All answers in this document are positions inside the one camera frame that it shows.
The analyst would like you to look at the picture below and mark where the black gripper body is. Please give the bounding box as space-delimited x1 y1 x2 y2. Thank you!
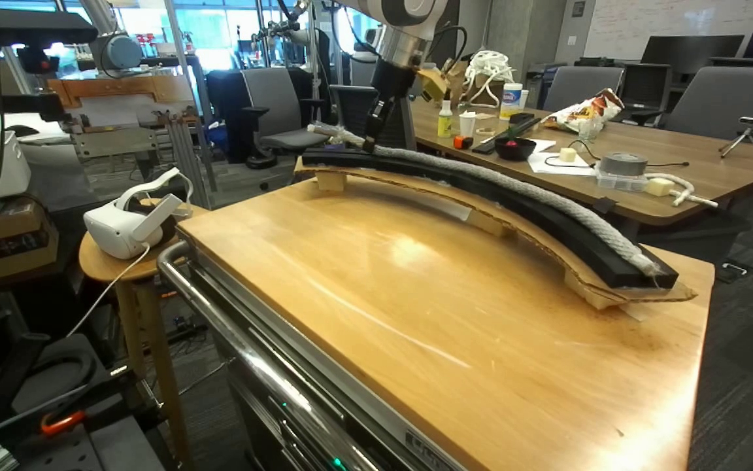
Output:
365 56 422 120

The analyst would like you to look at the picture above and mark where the black curved board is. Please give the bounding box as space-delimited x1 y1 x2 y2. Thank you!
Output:
299 142 682 294

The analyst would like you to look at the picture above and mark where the wooden shelf board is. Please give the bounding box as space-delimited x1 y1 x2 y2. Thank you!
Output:
46 70 199 162

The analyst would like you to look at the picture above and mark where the grey office chair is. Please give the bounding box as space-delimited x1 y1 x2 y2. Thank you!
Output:
346 53 385 89
662 62 753 142
542 62 626 112
241 66 331 168

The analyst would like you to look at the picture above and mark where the brown paper bag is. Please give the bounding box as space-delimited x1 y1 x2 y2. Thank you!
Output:
439 57 477 110

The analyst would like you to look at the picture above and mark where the long black bar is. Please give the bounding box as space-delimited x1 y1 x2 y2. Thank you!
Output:
469 110 539 158

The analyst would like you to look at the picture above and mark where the white bottle blue label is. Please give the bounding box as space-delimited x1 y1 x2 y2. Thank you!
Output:
498 78 528 124

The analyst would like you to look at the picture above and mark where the black bowl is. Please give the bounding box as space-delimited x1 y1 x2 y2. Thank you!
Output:
491 136 539 162

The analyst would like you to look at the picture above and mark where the black office chair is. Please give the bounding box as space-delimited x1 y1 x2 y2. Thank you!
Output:
205 68 257 166

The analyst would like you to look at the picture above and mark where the white paper sheet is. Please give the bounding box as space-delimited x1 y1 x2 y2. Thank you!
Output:
528 138 606 178

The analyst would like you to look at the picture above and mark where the chip snack bag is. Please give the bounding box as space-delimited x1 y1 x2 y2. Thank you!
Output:
558 86 627 138

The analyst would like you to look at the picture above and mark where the grey tape roll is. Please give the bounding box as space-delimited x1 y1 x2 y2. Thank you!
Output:
601 153 652 180

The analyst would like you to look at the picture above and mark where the dark chair back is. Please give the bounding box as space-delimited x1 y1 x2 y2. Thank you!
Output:
616 61 674 125

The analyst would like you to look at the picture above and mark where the white VR headset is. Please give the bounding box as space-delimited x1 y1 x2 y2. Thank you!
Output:
82 166 199 263

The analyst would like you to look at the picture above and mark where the grey metal cart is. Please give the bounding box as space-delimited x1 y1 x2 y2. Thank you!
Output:
154 178 717 471

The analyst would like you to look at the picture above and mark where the round wooden stool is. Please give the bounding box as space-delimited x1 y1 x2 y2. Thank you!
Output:
75 229 199 465

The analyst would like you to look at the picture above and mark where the wooden office desk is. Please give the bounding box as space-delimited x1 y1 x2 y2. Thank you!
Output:
411 89 753 230

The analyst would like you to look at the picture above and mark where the small silver tripod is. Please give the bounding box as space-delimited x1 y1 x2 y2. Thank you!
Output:
717 112 753 162

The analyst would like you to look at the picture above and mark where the brown cardboard box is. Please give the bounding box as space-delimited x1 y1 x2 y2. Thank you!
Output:
0 193 62 294

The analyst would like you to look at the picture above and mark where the yellowish wrist camera box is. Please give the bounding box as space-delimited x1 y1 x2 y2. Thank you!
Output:
416 66 453 106

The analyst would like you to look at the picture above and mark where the white cable bundle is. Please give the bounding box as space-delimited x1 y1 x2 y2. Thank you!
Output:
464 47 518 107

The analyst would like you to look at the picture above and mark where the chrome cart handle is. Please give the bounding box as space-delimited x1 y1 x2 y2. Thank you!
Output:
154 239 380 471

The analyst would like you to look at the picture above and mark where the white headset cable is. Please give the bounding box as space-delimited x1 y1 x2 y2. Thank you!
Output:
66 242 154 339

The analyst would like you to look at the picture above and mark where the black camera bar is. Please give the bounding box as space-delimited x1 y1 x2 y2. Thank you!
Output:
0 2 100 47

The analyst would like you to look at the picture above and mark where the orange clamp handle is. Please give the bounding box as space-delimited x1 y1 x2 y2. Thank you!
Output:
36 405 90 439

